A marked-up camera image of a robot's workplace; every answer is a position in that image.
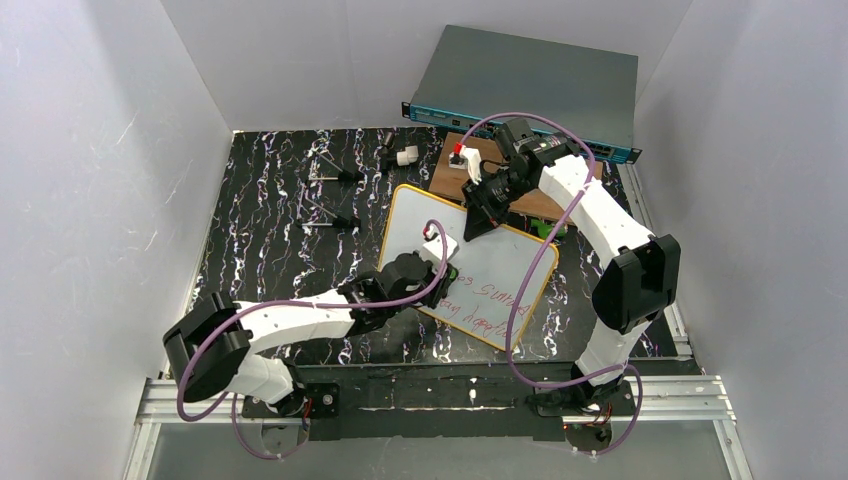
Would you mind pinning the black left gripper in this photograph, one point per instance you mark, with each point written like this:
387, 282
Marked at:
436, 279

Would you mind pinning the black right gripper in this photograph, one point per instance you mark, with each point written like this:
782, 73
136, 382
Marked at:
482, 203

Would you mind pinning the green black whiteboard eraser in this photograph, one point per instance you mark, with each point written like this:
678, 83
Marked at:
452, 273

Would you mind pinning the orange framed whiteboard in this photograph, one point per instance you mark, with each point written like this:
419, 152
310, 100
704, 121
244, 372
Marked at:
491, 267

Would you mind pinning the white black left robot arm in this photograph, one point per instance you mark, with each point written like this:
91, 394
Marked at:
217, 347

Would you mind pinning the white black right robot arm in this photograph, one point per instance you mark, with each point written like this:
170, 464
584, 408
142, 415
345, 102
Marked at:
639, 269

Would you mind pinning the brown wooden board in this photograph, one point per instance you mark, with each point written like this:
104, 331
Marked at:
447, 180

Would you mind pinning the white black pipe fitting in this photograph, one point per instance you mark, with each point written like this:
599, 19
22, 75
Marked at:
389, 158

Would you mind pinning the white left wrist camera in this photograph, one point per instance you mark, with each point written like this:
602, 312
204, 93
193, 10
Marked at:
438, 248

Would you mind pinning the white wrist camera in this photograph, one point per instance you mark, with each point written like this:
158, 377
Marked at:
438, 248
468, 158

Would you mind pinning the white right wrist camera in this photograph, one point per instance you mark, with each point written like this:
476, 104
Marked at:
468, 158

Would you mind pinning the teal network switch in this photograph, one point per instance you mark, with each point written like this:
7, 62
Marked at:
475, 73

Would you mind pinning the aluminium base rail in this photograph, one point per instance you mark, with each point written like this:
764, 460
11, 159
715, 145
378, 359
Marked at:
421, 425

